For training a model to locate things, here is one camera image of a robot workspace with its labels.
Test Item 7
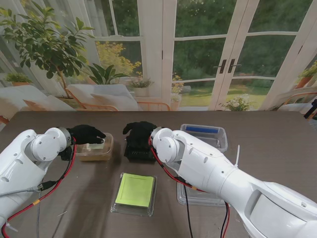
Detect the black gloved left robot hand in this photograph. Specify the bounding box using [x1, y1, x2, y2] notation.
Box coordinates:
[67, 124, 107, 145]

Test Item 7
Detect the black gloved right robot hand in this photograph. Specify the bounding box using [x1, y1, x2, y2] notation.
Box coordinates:
[123, 120, 158, 149]

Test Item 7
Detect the black plastic tray container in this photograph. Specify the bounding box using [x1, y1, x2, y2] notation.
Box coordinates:
[123, 137, 157, 164]

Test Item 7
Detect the clear lid with white label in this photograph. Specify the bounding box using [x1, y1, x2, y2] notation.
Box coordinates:
[76, 132, 114, 152]

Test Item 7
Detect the brown kraft paper container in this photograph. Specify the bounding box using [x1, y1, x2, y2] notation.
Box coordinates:
[75, 132, 114, 162]

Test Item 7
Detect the clear container with blue clips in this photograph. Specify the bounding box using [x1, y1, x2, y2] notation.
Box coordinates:
[180, 123, 228, 154]

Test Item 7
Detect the clear lid with green sticker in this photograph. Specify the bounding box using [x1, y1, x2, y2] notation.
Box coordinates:
[110, 173, 158, 218]

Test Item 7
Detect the clear flat plastic lid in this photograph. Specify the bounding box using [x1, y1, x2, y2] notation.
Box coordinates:
[176, 182, 227, 206]

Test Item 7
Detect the white zip tie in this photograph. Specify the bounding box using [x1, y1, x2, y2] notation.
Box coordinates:
[234, 145, 243, 170]

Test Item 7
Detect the printed sunroom backdrop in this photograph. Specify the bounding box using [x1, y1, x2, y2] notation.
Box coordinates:
[0, 0, 317, 124]

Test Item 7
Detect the black tripod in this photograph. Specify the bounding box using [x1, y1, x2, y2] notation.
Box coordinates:
[304, 99, 317, 119]

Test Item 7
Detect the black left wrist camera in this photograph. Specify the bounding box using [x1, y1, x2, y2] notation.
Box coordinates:
[58, 146, 75, 162]

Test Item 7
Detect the red cable on left arm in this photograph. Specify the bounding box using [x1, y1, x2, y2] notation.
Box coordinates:
[0, 137, 77, 235]

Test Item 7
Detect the red cable on arm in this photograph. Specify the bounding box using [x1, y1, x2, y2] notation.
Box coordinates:
[0, 137, 77, 235]
[148, 138, 231, 238]

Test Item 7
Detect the red cable on right arm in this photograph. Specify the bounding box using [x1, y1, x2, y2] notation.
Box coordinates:
[148, 138, 231, 238]

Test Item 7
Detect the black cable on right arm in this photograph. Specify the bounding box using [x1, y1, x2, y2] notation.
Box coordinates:
[182, 183, 194, 238]

